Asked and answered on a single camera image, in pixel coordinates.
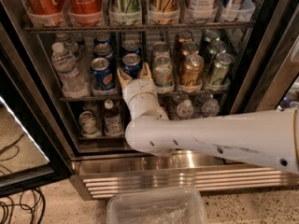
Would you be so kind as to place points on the middle gold soda can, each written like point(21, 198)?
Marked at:
point(187, 48)

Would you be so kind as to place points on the blue labelled bottle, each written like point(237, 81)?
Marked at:
point(234, 10)

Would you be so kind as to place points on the upper wire shelf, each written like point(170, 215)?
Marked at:
point(138, 28)

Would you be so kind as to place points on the rear water bottle middle shelf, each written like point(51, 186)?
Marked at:
point(70, 44)

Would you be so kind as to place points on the right fridge door frame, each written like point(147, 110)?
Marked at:
point(267, 57)

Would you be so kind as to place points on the wire shelf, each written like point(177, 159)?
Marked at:
point(138, 28)
point(118, 96)

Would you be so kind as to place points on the white green soda can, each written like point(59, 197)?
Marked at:
point(162, 74)
point(160, 49)

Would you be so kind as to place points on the gold soda can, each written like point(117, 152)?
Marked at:
point(187, 48)
point(180, 38)
point(191, 71)

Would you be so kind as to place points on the open fridge glass door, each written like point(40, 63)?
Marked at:
point(39, 161)

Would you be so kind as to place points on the right coca-cola bottle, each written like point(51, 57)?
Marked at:
point(86, 12)

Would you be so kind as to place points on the middle green soda can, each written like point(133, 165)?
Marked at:
point(215, 47)

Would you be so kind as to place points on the pepsi can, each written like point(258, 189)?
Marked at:
point(103, 78)
point(103, 38)
point(131, 46)
point(103, 51)
point(131, 65)

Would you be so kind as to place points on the rear white green soda can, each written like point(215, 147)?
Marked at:
point(160, 49)

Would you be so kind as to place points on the rear gold soda can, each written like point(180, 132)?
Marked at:
point(180, 38)

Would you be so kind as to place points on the right water bottle bottom shelf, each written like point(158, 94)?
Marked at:
point(210, 108)

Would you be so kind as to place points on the clear plastic bin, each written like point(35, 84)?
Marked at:
point(175, 205)

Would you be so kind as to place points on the green soda bottle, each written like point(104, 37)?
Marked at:
point(125, 12)

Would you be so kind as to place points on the front water bottle middle shelf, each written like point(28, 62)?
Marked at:
point(74, 85)

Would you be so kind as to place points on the front gold soda can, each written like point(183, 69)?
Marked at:
point(191, 71)

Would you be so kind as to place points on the silver can bottom shelf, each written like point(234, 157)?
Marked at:
point(88, 124)

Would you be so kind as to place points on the water bottle shelf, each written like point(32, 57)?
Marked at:
point(185, 110)
point(70, 44)
point(210, 108)
point(74, 85)

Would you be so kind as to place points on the middle wire shelf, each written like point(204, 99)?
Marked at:
point(118, 96)

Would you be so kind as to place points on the steel fridge base grille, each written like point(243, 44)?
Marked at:
point(105, 176)

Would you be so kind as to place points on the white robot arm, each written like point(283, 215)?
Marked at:
point(267, 138)

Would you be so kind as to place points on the left water bottle bottom shelf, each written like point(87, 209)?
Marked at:
point(185, 110)

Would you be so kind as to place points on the white labelled bottle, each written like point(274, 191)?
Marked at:
point(200, 11)

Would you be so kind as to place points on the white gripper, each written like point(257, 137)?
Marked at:
point(137, 89)

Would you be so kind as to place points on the front white green soda can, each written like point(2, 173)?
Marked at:
point(162, 74)

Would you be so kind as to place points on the gold soda bottle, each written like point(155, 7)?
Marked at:
point(163, 12)

